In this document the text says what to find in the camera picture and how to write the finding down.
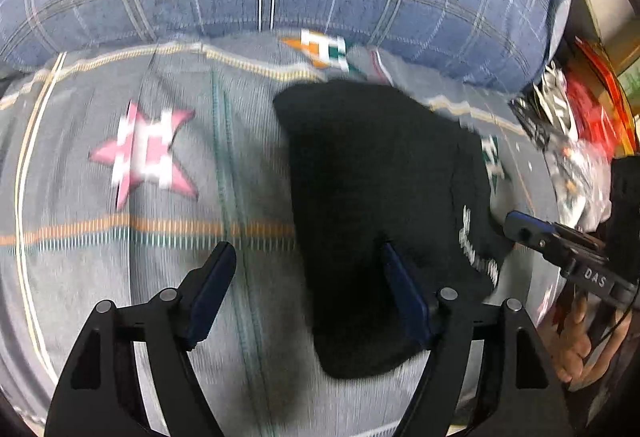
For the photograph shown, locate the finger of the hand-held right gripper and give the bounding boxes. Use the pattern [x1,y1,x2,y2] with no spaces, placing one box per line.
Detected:
[504,211,609,269]

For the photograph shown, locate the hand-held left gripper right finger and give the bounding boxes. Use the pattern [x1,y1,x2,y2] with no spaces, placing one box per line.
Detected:
[382,241,576,437]

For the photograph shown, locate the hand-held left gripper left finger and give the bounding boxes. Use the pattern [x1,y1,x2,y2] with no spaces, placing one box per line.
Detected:
[45,241,238,437]

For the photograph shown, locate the black pants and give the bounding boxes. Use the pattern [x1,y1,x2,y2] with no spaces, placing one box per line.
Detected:
[272,80,516,381]

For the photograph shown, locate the person's right hand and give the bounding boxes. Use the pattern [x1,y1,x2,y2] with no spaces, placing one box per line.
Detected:
[547,292,601,390]

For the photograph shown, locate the clear plastic bag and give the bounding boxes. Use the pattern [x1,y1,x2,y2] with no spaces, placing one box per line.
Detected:
[544,137,617,230]

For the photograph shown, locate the black ribbed plastic object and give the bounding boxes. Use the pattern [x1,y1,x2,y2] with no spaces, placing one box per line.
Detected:
[509,96,552,151]

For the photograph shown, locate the grey star-print bed sheet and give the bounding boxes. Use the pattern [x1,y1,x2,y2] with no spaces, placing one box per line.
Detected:
[0,34,566,437]

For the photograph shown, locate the red packet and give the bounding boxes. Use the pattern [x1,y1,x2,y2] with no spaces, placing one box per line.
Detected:
[564,37,637,159]

